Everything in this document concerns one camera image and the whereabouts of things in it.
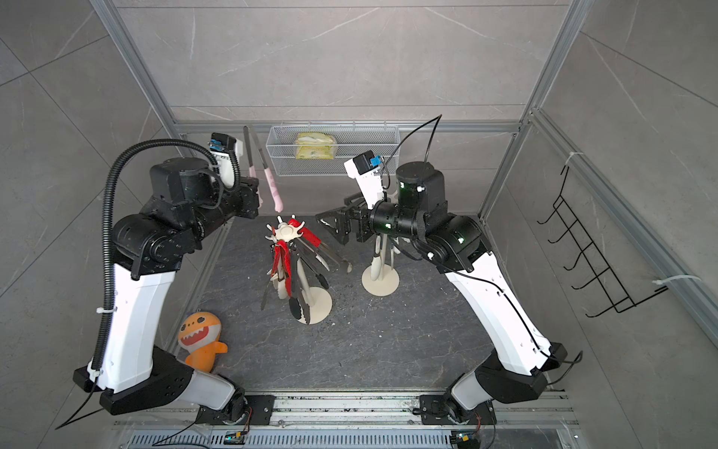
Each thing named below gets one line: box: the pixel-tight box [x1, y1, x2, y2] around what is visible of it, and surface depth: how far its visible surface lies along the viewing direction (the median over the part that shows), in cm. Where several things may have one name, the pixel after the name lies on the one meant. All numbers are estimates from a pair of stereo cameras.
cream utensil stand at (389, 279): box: [360, 232, 401, 297], surface depth 100 cm
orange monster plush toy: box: [177, 310, 230, 373], surface depth 82 cm
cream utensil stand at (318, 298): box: [264, 215, 333, 325], surface depth 65 cm
